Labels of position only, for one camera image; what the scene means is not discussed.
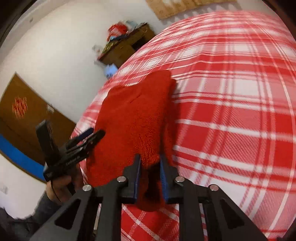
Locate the red gift bag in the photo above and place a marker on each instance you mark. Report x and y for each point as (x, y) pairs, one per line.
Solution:
(117, 30)

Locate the red white plaid bedsheet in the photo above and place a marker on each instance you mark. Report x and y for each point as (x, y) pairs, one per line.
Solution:
(235, 74)

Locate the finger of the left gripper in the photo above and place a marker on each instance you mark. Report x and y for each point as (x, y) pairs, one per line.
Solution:
(75, 141)
(87, 144)

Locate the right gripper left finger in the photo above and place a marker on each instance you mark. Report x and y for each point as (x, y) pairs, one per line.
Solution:
(94, 213)

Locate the beige patterned curtain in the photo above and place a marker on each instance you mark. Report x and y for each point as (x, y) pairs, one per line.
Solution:
(165, 9)

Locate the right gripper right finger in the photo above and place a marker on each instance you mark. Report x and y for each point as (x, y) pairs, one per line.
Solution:
(205, 213)

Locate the brown wooden desk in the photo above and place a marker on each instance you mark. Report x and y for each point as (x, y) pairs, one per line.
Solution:
(118, 51)

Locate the left hand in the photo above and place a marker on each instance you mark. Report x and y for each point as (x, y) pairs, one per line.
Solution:
(57, 190)

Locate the grey sleeved left forearm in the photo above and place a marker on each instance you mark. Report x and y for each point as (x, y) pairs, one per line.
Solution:
(23, 229)

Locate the white blue paper bag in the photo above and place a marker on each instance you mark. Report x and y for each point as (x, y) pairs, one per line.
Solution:
(110, 70)

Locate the brown wooden door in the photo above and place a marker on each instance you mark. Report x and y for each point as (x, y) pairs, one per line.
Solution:
(22, 109)

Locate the red knitted sweater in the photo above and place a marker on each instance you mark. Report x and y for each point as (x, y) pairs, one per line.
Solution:
(137, 120)

